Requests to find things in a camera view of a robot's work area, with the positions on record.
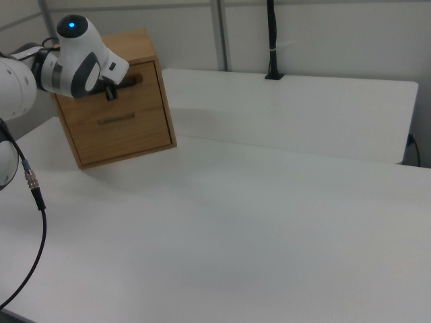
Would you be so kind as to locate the black camera pole with clamp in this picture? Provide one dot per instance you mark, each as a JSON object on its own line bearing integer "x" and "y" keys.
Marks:
{"x": 272, "y": 40}

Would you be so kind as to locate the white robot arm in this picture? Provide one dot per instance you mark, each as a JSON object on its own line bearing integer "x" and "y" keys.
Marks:
{"x": 74, "y": 50}

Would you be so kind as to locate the wooden drawer cabinet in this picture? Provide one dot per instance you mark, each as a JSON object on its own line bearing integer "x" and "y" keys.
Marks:
{"x": 141, "y": 43}

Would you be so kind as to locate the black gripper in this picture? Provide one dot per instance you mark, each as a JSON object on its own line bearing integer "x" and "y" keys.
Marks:
{"x": 106, "y": 83}

